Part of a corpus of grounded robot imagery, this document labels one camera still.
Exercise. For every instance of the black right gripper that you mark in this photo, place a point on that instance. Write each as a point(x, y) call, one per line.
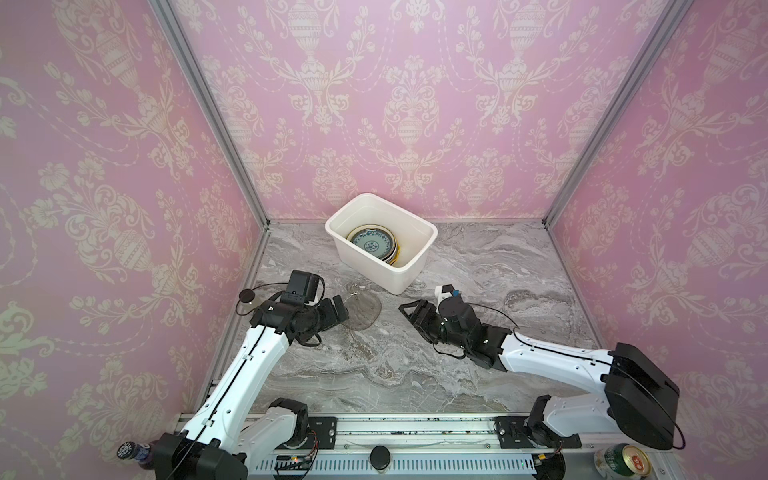
point(433, 318)

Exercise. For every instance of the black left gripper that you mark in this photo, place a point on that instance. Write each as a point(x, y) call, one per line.
point(333, 317)

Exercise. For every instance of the clear glass plate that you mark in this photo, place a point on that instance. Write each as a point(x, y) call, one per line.
point(364, 308)

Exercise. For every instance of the cream plate with plant drawing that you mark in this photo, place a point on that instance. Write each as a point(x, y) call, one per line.
point(390, 255)

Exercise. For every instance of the blue floral small plate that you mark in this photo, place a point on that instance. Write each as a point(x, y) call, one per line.
point(373, 241)

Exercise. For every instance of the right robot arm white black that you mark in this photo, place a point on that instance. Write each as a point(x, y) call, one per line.
point(621, 390)

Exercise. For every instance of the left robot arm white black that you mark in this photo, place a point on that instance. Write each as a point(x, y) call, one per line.
point(217, 442)

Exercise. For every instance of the white plastic bin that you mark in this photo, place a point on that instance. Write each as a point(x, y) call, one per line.
point(381, 240)

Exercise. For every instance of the small jar black lid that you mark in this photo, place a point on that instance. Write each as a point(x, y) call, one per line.
point(245, 305)

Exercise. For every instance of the black round knob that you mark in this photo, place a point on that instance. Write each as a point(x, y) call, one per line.
point(380, 458)

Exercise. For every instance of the purple drink bottle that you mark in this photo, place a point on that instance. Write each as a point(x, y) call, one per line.
point(141, 453)

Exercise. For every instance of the green beer can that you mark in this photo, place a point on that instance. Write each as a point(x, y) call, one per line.
point(623, 462)

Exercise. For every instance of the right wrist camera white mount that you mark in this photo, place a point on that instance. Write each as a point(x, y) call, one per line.
point(443, 292)

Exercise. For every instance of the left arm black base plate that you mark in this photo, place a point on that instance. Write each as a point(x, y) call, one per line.
point(313, 431)

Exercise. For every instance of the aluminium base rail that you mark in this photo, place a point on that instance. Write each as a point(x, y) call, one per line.
point(431, 446)

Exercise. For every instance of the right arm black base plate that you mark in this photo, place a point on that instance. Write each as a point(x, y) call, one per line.
point(517, 432)

